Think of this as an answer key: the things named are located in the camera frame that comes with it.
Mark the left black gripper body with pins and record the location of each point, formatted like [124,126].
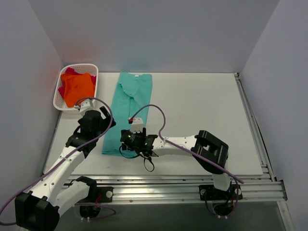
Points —
[101,119]

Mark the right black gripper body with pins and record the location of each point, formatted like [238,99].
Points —
[126,138]

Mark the teal t shirt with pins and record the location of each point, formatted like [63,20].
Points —
[131,93]

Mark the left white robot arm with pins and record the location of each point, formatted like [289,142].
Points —
[41,207]

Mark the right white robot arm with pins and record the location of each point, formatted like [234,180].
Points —
[208,150]

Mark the white plastic basket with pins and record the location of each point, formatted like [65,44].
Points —
[74,82]

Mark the orange t shirt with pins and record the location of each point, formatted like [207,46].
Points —
[77,89]

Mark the magenta t shirt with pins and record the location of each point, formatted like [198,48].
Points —
[69,71]

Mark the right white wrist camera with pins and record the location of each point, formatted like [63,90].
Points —
[136,125]

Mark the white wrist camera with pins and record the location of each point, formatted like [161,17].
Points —
[136,125]
[86,105]

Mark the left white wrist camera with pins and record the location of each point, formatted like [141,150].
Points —
[86,105]

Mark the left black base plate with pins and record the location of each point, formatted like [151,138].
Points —
[104,194]

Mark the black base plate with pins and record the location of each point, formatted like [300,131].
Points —
[104,194]
[210,193]

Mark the front aluminium rail frame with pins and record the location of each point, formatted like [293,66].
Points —
[164,189]

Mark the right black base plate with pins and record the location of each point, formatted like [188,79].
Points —
[210,193]

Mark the right side aluminium rail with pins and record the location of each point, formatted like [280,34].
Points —
[256,134]

